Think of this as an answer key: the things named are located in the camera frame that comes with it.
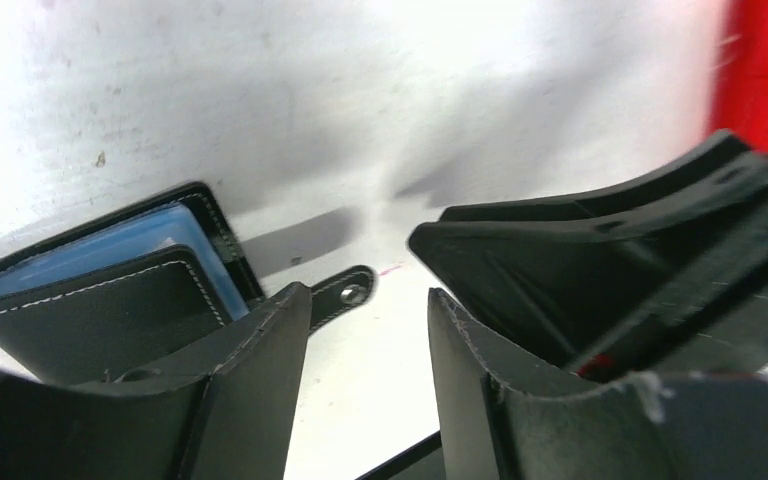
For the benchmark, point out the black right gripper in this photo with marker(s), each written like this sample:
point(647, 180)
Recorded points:
point(676, 285)

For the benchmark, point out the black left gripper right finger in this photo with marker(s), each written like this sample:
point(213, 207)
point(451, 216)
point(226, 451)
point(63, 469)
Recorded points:
point(505, 413)

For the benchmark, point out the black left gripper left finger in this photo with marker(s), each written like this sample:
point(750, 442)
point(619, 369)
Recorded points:
point(220, 408)

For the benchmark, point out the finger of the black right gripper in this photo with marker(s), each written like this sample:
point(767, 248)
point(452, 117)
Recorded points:
point(691, 168)

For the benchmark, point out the black leather card holder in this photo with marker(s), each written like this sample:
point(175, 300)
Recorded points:
point(125, 289)

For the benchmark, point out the red plastic bin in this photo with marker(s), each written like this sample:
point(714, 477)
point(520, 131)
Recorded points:
point(740, 88)

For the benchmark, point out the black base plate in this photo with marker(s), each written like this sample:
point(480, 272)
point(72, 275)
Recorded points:
point(422, 461)

